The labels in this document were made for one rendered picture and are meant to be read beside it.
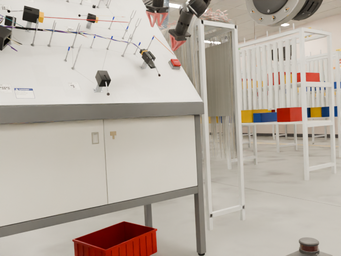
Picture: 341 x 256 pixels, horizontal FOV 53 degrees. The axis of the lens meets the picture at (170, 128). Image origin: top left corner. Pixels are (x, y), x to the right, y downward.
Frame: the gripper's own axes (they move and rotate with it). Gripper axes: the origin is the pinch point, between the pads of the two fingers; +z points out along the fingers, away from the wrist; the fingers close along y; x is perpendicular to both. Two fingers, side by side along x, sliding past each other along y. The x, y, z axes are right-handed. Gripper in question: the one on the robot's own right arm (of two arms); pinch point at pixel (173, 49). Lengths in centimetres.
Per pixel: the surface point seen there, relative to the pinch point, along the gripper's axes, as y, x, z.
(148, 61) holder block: 2.2, -11.0, 13.7
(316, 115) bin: -476, -8, 185
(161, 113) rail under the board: 8.7, 13.6, 27.7
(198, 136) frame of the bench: -15, 26, 42
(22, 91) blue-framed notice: 68, -13, 21
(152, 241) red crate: 12, 45, 100
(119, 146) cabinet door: 33, 15, 41
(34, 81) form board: 61, -17, 20
